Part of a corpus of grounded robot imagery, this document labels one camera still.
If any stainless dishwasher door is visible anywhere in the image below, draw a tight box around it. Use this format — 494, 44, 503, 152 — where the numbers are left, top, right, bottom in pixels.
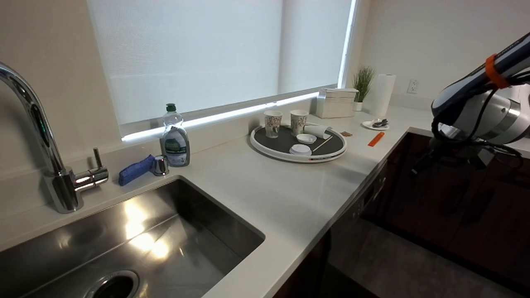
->
337, 163, 392, 233

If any round black white tray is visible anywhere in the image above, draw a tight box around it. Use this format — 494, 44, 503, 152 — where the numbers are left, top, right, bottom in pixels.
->
249, 120, 350, 165

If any patterned paper cup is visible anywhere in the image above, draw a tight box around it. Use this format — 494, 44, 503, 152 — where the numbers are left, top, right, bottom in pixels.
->
262, 110, 286, 140
291, 107, 312, 137

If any white folded napkin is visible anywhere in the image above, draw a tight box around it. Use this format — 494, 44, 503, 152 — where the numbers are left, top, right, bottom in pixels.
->
304, 123, 335, 138

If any wooden chopstick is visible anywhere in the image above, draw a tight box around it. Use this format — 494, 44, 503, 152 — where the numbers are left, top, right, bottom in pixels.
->
314, 135, 340, 155

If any white rectangular container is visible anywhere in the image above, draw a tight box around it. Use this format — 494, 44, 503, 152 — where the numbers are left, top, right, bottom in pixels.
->
315, 87, 360, 118

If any clear dish soap bottle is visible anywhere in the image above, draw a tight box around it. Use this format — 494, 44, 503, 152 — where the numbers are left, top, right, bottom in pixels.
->
160, 100, 193, 168

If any small white plate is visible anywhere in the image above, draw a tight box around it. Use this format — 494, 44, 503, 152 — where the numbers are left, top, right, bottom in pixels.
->
362, 115, 392, 132

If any white window blind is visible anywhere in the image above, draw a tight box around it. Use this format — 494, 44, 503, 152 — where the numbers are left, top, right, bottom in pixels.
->
87, 0, 357, 125

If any flat orange strip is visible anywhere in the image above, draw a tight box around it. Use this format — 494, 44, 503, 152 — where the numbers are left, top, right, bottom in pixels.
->
367, 130, 388, 148

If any stainless steel sink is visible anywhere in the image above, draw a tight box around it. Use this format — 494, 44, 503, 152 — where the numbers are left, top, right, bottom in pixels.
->
0, 175, 267, 298

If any small green potted plant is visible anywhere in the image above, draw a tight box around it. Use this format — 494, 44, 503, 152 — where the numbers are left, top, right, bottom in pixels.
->
354, 65, 377, 113

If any white paper towel roll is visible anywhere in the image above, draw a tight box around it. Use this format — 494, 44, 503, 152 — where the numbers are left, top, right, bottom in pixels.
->
370, 72, 398, 120

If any dark wooden cabinet row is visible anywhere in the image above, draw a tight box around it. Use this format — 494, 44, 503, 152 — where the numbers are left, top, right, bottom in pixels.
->
380, 128, 530, 291

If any chrome kitchen faucet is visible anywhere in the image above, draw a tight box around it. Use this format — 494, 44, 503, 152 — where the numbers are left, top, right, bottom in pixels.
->
0, 60, 112, 214

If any blue handled dish brush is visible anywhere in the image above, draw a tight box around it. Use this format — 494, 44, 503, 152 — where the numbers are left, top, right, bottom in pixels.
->
118, 152, 171, 186

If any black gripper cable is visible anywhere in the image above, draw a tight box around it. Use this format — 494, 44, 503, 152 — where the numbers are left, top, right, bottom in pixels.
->
430, 70, 530, 161

